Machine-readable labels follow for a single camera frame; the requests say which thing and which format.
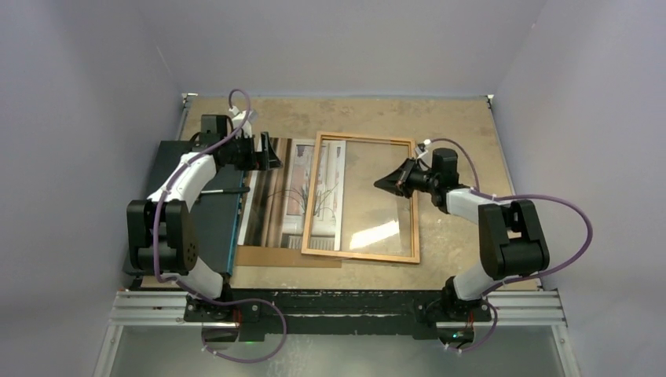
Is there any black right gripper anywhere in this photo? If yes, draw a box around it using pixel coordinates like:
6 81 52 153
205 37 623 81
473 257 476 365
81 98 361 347
375 156 440 199

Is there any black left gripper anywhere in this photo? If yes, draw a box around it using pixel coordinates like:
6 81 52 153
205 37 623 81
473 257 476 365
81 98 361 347
221 132 282 171

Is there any orange wooden picture frame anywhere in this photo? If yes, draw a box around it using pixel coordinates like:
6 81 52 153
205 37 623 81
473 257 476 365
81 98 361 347
300 130 422 265

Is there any plant photo print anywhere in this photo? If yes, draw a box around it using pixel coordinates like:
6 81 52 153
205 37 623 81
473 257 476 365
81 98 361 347
238 137 346 251

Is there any clear glass pane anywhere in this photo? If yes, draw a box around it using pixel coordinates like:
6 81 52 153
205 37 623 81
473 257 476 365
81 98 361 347
308 139 415 258

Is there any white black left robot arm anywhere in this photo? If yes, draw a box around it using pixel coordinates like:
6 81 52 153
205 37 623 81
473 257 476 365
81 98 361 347
126 107 283 321

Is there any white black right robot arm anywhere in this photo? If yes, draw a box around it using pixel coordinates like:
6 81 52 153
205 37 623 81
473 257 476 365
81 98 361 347
373 148 550 320

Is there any dark box with blue edge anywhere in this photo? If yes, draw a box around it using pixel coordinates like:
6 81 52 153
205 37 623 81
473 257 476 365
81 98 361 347
145 141 241 274

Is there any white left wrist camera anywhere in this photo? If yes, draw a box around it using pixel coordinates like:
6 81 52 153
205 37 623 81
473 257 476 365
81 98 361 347
229 106 257 139

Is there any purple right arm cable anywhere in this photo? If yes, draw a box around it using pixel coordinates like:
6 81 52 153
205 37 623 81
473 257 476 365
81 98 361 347
423 137 595 355

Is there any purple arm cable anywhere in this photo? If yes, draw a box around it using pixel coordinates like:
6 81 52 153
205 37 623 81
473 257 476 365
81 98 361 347
152 89 288 365
423 137 595 355

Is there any brown frame backing board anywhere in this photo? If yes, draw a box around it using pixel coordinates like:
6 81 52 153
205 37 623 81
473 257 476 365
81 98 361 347
234 245 342 269

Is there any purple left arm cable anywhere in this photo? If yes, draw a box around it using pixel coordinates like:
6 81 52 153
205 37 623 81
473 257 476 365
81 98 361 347
152 89 288 365

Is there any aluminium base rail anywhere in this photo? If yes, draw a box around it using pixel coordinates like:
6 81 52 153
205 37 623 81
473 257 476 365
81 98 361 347
111 289 566 328

